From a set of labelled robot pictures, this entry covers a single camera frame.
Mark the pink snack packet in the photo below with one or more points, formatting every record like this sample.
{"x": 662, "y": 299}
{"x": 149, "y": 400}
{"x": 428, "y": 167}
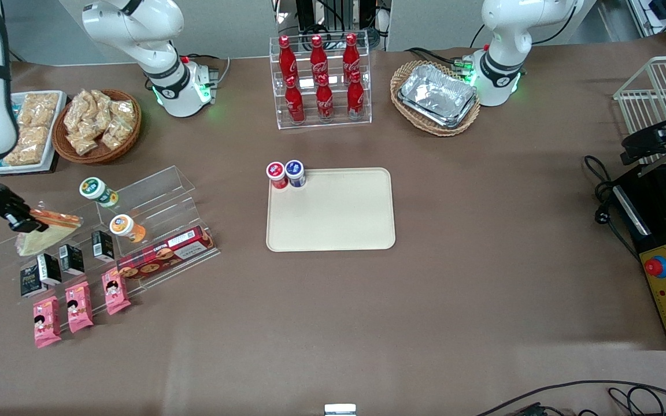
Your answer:
{"x": 47, "y": 321}
{"x": 79, "y": 306}
{"x": 115, "y": 292}

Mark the beige plastic tray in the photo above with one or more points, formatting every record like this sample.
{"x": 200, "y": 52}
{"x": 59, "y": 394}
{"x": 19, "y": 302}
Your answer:
{"x": 333, "y": 214}

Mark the wrapped rice cracker pack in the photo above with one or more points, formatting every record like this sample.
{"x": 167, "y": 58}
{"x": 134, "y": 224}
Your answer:
{"x": 28, "y": 155}
{"x": 32, "y": 136}
{"x": 41, "y": 108}

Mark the black sealing machine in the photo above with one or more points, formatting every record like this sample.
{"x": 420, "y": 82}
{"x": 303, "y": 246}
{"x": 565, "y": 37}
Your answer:
{"x": 654, "y": 202}

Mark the red cap small jar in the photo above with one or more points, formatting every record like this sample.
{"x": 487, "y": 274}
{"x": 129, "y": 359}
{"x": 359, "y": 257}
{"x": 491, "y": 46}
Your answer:
{"x": 277, "y": 173}

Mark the black background equipment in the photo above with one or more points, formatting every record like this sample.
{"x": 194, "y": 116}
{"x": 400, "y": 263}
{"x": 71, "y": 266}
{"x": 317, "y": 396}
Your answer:
{"x": 333, "y": 11}

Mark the aluminium foil tray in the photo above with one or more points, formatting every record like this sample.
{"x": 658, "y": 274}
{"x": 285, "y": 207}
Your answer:
{"x": 432, "y": 120}
{"x": 437, "y": 89}

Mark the small black carton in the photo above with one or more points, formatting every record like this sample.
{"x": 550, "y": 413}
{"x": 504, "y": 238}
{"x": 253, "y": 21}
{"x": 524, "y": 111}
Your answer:
{"x": 71, "y": 259}
{"x": 29, "y": 282}
{"x": 102, "y": 245}
{"x": 50, "y": 268}

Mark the brown table cover sheet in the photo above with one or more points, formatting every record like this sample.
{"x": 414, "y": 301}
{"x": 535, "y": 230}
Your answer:
{"x": 483, "y": 260}

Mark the aluminium frame structure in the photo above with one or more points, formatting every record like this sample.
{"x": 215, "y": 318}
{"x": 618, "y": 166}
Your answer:
{"x": 662, "y": 17}

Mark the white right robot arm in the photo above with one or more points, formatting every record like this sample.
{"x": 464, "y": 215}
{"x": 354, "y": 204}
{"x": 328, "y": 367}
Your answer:
{"x": 136, "y": 29}

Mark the clear bag fried snacks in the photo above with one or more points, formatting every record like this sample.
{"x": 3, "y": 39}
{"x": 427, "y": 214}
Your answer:
{"x": 123, "y": 111}
{"x": 77, "y": 112}
{"x": 116, "y": 134}
{"x": 83, "y": 143}
{"x": 100, "y": 103}

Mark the triangle sandwich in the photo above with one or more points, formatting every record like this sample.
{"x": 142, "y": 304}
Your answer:
{"x": 50, "y": 237}

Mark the clear acrylic stepped shelf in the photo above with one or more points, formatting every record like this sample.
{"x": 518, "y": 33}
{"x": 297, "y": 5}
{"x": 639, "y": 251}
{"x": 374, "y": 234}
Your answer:
{"x": 159, "y": 202}

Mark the blue cap small jar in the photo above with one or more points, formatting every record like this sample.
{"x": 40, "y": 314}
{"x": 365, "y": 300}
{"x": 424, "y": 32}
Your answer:
{"x": 295, "y": 171}

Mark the white rectangular dish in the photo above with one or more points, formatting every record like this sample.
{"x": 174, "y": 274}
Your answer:
{"x": 32, "y": 168}

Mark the red cola bottle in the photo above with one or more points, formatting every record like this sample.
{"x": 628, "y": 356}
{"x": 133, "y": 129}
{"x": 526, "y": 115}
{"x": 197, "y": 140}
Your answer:
{"x": 351, "y": 55}
{"x": 355, "y": 97}
{"x": 324, "y": 99}
{"x": 287, "y": 58}
{"x": 294, "y": 103}
{"x": 317, "y": 56}

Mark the red mushroom push button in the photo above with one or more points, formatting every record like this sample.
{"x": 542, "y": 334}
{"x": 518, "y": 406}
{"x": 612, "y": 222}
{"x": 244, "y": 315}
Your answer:
{"x": 655, "y": 267}

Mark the silver flat lever bar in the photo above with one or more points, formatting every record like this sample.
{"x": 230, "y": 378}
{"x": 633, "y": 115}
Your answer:
{"x": 648, "y": 169}

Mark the red cookie box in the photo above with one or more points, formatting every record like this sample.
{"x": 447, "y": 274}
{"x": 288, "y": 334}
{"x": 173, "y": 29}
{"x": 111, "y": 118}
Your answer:
{"x": 165, "y": 255}

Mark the dark brown wicker basket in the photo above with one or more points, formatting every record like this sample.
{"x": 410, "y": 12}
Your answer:
{"x": 99, "y": 156}

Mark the green cap small jar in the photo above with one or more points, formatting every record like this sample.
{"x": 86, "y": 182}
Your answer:
{"x": 97, "y": 190}

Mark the small silver box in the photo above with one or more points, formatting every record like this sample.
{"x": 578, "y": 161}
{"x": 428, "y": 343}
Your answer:
{"x": 340, "y": 410}

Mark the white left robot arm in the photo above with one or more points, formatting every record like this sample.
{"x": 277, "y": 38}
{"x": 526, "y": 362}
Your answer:
{"x": 506, "y": 34}

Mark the orange cap small jar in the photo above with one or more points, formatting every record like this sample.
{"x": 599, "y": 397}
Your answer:
{"x": 126, "y": 227}

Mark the light tan wicker basket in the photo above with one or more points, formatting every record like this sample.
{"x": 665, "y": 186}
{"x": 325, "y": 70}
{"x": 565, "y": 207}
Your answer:
{"x": 405, "y": 72}

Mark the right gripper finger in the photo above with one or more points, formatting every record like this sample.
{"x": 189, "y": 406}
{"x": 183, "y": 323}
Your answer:
{"x": 23, "y": 227}
{"x": 32, "y": 218}

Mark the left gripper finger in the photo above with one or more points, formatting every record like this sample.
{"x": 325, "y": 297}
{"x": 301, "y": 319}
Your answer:
{"x": 636, "y": 155}

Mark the clear acrylic bottle rack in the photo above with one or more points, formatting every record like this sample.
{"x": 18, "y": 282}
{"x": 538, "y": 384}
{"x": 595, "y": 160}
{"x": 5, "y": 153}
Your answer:
{"x": 337, "y": 121}

